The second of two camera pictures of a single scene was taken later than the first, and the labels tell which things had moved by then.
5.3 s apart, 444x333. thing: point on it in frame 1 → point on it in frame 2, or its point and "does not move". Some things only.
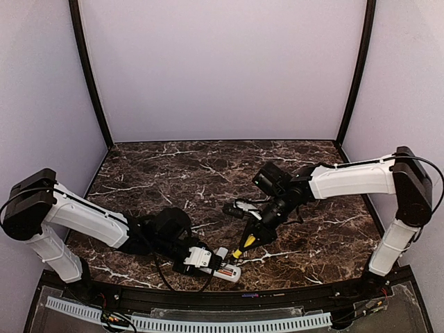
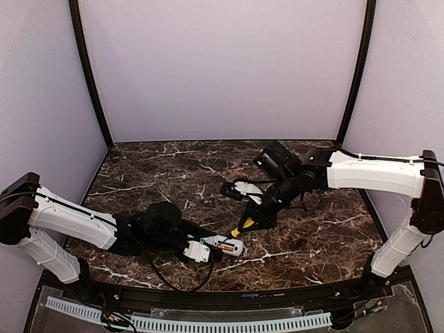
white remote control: (227, 272) → (220, 240)
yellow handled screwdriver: (250, 239) → (236, 232)
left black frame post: (78, 31) does not move
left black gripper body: (184, 267) → (193, 238)
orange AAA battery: (225, 272) → (225, 248)
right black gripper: (261, 231) → (260, 214)
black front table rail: (349, 293) does not move
